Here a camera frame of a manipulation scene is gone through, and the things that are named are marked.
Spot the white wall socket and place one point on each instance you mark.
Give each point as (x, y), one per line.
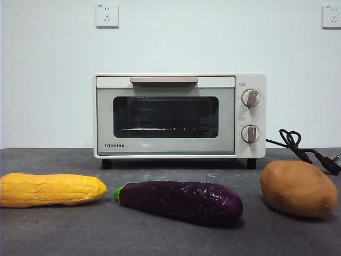
(107, 16)
(331, 16)

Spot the yellow corn cob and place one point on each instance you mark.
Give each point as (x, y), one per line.
(50, 190)

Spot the small beige oven knob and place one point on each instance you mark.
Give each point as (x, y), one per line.
(250, 133)

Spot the brown potato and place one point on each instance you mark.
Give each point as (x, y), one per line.
(298, 189)

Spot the large beige oven knob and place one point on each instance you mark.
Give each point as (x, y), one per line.
(251, 98)

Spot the purple eggplant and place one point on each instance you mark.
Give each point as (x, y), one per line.
(181, 202)

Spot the white toaster oven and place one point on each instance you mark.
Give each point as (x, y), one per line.
(250, 77)

